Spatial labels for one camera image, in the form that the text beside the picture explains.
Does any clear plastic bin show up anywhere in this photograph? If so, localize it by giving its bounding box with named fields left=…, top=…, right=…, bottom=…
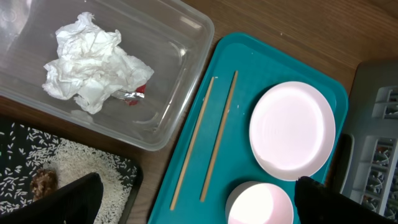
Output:
left=1, top=0, right=215, bottom=151

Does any brown food scrap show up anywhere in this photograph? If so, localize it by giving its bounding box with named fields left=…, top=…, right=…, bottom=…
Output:
left=30, top=169, right=58, bottom=201

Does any large white plate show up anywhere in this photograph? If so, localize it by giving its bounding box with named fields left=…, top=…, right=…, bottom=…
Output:
left=249, top=82, right=336, bottom=181

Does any red snack wrapper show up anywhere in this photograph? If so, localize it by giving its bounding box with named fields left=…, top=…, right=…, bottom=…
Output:
left=111, top=85, right=146, bottom=106

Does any white rice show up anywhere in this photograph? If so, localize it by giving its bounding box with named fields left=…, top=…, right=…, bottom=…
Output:
left=0, top=123, right=138, bottom=224

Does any grey dish rack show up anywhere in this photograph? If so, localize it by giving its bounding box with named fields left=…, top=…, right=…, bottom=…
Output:
left=331, top=58, right=397, bottom=222

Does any wooden chopstick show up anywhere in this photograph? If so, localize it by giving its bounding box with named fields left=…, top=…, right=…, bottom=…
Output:
left=169, top=77, right=215, bottom=211
left=200, top=71, right=239, bottom=202

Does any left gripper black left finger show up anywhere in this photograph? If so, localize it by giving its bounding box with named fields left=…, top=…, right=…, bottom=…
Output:
left=1, top=172, right=104, bottom=224

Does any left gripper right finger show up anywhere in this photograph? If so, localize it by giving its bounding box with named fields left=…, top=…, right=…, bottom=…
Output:
left=294, top=176, right=394, bottom=224

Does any black plastic tray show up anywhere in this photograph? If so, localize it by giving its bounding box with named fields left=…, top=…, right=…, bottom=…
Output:
left=0, top=116, right=144, bottom=224

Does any small white dish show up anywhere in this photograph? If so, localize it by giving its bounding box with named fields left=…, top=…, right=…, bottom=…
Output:
left=225, top=181, right=294, bottom=224

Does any white napkin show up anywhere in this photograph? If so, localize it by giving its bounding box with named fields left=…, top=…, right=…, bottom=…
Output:
left=42, top=12, right=154, bottom=114

